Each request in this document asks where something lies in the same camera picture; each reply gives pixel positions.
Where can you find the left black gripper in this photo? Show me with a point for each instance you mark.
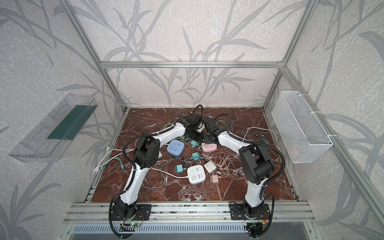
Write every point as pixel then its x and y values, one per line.
pixel 195 133

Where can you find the clear plastic tray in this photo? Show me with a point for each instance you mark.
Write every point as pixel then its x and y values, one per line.
pixel 47 142

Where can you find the pink charger plug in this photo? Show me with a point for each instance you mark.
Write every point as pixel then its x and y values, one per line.
pixel 214 179

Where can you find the white charger plug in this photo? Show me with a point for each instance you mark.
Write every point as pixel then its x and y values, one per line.
pixel 210 167

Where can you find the pink power strip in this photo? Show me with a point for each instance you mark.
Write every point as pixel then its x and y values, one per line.
pixel 208 148

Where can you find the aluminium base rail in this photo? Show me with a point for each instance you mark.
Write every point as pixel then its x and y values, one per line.
pixel 189 212

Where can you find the teal charger plug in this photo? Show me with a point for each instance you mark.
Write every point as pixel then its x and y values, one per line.
pixel 179 168
pixel 196 156

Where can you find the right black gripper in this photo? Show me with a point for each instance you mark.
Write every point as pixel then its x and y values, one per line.
pixel 207 137

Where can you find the blue power strip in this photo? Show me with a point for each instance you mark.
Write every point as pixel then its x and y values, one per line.
pixel 175 148

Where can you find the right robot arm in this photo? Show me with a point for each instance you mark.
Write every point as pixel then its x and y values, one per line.
pixel 258 166

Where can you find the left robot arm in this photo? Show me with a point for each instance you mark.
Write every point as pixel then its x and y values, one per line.
pixel 142 152

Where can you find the white wire basket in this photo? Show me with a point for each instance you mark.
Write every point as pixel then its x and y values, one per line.
pixel 301 131

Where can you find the white power strip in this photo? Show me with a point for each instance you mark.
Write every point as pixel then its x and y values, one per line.
pixel 196 174

